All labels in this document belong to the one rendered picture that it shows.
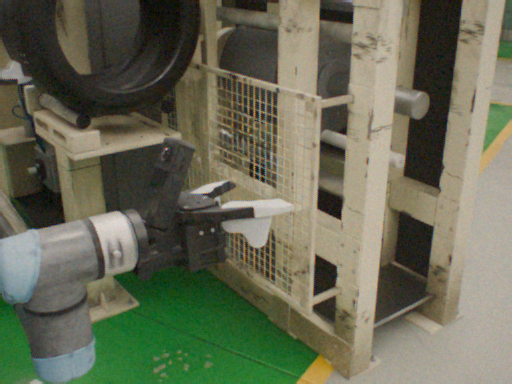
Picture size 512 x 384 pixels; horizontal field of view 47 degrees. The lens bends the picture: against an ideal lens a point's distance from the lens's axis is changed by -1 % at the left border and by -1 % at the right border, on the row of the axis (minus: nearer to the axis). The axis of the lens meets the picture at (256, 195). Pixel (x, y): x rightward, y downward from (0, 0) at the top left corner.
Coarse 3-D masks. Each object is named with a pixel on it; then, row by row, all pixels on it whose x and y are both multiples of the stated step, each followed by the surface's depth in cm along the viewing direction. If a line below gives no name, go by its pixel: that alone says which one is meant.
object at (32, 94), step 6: (24, 90) 196; (30, 90) 195; (36, 90) 197; (30, 96) 196; (36, 96) 197; (30, 102) 197; (36, 102) 198; (30, 108) 197; (36, 108) 198; (42, 108) 200; (30, 114) 198
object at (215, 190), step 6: (228, 180) 86; (204, 186) 84; (210, 186) 84; (216, 186) 84; (222, 186) 85; (228, 186) 86; (234, 186) 88; (192, 192) 82; (198, 192) 82; (204, 192) 81; (210, 192) 81; (216, 192) 84; (222, 192) 85; (216, 198) 86
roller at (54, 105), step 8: (40, 96) 197; (48, 96) 194; (48, 104) 191; (56, 104) 186; (64, 104) 184; (56, 112) 186; (64, 112) 180; (72, 112) 176; (80, 112) 175; (72, 120) 175; (80, 120) 173; (88, 120) 174
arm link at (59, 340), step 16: (16, 304) 75; (80, 304) 69; (32, 320) 68; (48, 320) 67; (64, 320) 68; (80, 320) 69; (32, 336) 69; (48, 336) 68; (64, 336) 68; (80, 336) 70; (32, 352) 70; (48, 352) 69; (64, 352) 69; (80, 352) 70; (48, 368) 70; (64, 368) 70; (80, 368) 71
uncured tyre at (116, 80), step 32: (0, 0) 164; (32, 0) 153; (160, 0) 200; (192, 0) 180; (0, 32) 170; (32, 32) 156; (160, 32) 204; (192, 32) 183; (32, 64) 161; (64, 64) 162; (128, 64) 203; (160, 64) 201; (64, 96) 168; (96, 96) 171; (128, 96) 177; (160, 96) 186
